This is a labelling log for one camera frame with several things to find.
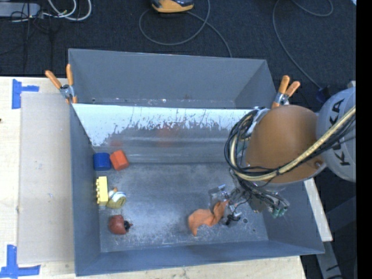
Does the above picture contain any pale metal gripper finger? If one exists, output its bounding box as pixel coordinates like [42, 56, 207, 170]
[224, 209, 243, 228]
[208, 184, 231, 205]

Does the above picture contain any orange cloth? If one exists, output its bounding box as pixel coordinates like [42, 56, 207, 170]
[187, 200, 230, 237]

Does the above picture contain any grey metal bin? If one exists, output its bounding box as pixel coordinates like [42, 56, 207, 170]
[67, 48, 326, 277]

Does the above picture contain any pale yellow round toy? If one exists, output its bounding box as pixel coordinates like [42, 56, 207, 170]
[105, 187, 128, 210]

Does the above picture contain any orange block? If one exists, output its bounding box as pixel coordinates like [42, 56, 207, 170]
[109, 149, 130, 171]

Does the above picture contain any red-brown round toy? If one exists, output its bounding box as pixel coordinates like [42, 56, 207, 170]
[108, 214, 134, 235]

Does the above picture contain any yellow toy brick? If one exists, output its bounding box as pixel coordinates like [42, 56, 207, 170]
[95, 176, 110, 206]

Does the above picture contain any blue cylinder block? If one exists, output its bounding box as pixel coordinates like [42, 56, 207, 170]
[92, 152, 112, 172]

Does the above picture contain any pale flat board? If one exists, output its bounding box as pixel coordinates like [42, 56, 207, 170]
[16, 91, 76, 266]

